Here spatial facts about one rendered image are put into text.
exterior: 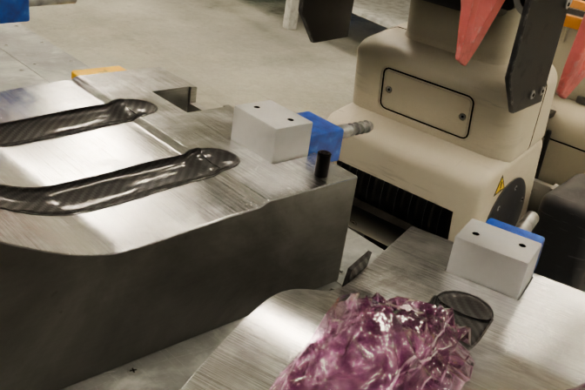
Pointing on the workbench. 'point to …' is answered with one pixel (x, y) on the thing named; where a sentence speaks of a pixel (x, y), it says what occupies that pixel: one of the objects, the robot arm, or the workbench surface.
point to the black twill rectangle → (357, 267)
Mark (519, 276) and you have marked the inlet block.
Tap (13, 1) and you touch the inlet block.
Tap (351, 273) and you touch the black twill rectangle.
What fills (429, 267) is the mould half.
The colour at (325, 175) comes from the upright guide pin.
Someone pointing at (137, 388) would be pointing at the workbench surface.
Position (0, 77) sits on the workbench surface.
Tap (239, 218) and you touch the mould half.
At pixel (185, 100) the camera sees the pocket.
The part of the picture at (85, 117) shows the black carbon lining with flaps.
